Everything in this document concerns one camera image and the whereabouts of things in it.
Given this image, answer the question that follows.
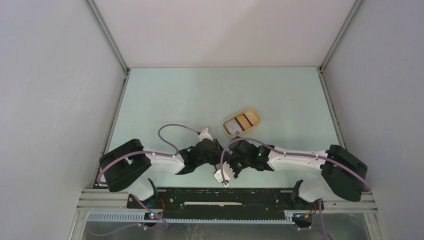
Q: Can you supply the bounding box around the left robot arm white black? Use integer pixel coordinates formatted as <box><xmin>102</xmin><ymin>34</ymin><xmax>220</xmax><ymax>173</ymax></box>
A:
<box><xmin>96</xmin><ymin>138</ymin><xmax>224</xmax><ymax>208</ymax></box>

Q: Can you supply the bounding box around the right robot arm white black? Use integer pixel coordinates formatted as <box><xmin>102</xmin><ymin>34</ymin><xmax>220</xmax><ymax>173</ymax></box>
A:
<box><xmin>213</xmin><ymin>137</ymin><xmax>371</xmax><ymax>209</ymax></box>

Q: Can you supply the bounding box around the beige oval tray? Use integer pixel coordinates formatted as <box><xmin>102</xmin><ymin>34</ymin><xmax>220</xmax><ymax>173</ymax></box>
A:
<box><xmin>222</xmin><ymin>108</ymin><xmax>262</xmax><ymax>137</ymax></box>

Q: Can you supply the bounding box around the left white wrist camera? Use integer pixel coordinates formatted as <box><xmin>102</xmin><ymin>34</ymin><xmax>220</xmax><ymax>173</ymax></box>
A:
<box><xmin>198</xmin><ymin>127</ymin><xmax>214</xmax><ymax>142</ymax></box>

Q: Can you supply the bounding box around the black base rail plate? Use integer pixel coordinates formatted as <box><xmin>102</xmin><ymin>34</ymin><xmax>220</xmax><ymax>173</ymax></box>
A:
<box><xmin>147</xmin><ymin>187</ymin><xmax>320</xmax><ymax>220</ymax></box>

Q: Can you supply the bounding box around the white cable duct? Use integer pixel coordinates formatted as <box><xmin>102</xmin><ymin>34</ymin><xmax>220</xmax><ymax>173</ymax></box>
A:
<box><xmin>86</xmin><ymin>211</ymin><xmax>294</xmax><ymax>225</ymax></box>

